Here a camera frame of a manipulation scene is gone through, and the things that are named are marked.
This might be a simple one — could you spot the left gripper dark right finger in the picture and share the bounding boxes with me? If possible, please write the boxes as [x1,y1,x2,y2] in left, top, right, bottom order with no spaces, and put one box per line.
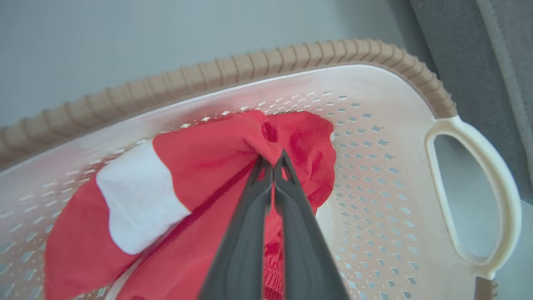
[273,150,350,300]

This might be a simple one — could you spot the cream laundry basket brown rim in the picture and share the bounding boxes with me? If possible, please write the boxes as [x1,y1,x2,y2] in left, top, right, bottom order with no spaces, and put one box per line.
[0,39,523,300]

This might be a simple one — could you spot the grey fabric sofa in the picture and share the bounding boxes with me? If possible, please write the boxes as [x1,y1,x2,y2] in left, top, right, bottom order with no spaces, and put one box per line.
[409,0,533,205]

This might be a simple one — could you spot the red and white garment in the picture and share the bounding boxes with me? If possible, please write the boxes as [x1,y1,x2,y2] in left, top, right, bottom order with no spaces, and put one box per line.
[44,110,337,300]

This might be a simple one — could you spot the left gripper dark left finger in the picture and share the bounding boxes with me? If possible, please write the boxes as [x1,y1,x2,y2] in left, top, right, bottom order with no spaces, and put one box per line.
[199,155,275,300]

